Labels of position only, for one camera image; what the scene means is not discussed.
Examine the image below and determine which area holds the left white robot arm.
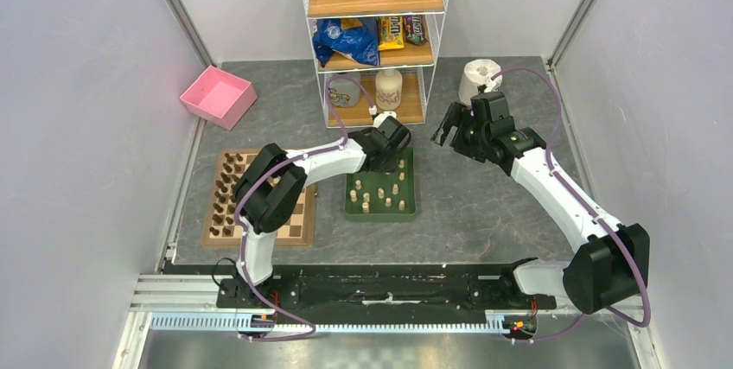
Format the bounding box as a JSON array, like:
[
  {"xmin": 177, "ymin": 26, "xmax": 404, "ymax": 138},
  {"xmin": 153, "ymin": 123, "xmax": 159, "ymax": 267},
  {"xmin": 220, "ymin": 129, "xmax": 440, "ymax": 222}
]
[{"xmin": 233, "ymin": 115, "xmax": 411, "ymax": 308}]

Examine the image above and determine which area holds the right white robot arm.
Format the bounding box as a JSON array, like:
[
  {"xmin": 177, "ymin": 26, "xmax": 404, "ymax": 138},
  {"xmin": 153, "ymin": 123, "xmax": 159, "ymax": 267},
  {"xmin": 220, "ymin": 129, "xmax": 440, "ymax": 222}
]
[{"xmin": 431, "ymin": 92, "xmax": 650, "ymax": 315}]

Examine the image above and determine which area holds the wooden chess board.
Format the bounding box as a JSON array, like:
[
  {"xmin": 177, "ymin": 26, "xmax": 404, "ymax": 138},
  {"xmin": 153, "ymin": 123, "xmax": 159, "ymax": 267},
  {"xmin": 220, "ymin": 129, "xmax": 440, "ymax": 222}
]
[{"xmin": 201, "ymin": 149, "xmax": 317, "ymax": 248}]

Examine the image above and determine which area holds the white toilet paper roll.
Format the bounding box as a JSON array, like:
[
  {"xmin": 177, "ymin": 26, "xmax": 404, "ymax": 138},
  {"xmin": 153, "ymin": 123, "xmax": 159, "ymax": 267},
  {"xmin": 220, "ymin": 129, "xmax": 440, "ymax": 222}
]
[{"xmin": 458, "ymin": 59, "xmax": 502, "ymax": 105}]

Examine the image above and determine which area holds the green metal tray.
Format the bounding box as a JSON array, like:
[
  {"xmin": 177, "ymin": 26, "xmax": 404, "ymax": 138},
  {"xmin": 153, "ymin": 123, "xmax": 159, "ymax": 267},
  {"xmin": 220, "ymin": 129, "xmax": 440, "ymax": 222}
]
[{"xmin": 344, "ymin": 147, "xmax": 417, "ymax": 223}]

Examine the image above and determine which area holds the white patterned bottle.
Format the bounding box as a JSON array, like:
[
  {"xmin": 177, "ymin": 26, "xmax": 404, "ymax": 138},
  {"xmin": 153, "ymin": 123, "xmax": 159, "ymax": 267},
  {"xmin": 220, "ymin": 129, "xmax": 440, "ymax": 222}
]
[{"xmin": 375, "ymin": 68, "xmax": 403, "ymax": 111}]

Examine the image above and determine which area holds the grey patterned mug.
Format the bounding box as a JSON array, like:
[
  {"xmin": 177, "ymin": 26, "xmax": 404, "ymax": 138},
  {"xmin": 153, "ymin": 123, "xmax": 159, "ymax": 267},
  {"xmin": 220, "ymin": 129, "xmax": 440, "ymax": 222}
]
[{"xmin": 326, "ymin": 72, "xmax": 361, "ymax": 107}]

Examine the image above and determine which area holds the brown candy bag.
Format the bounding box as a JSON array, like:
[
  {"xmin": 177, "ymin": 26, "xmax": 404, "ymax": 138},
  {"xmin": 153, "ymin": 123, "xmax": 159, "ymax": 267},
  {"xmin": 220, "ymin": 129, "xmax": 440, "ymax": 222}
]
[{"xmin": 403, "ymin": 15, "xmax": 429, "ymax": 46}]

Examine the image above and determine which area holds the yellow candy bag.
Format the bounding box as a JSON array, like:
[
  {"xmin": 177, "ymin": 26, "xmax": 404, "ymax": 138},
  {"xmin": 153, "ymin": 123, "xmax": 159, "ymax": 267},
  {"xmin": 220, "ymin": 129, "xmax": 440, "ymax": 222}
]
[{"xmin": 379, "ymin": 16, "xmax": 405, "ymax": 52}]

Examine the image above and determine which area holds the blue snack bag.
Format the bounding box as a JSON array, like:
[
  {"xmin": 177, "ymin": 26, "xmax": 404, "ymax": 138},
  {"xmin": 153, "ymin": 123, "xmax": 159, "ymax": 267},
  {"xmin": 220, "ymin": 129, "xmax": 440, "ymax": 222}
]
[{"xmin": 312, "ymin": 17, "xmax": 380, "ymax": 67}]

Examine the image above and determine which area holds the pink plastic bin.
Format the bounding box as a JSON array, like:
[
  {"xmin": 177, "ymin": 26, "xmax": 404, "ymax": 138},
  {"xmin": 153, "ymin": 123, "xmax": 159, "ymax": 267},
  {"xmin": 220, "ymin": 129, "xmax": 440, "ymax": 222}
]
[{"xmin": 179, "ymin": 66, "xmax": 258, "ymax": 130}]

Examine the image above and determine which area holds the white wire wooden shelf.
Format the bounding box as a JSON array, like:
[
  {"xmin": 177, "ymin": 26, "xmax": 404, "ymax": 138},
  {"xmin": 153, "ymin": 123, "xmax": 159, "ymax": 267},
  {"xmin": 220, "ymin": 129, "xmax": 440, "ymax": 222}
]
[{"xmin": 303, "ymin": 0, "xmax": 449, "ymax": 124}]

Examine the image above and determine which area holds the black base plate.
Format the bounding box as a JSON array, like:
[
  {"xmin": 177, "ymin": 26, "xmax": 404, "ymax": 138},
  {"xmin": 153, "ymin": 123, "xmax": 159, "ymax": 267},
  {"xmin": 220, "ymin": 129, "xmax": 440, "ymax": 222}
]
[{"xmin": 215, "ymin": 263, "xmax": 558, "ymax": 311}]

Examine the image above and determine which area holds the aluminium rail frame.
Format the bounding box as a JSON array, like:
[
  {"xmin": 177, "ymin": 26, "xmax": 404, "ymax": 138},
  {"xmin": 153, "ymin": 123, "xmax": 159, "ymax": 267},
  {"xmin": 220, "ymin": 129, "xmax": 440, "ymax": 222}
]
[{"xmin": 115, "ymin": 242, "xmax": 663, "ymax": 368}]

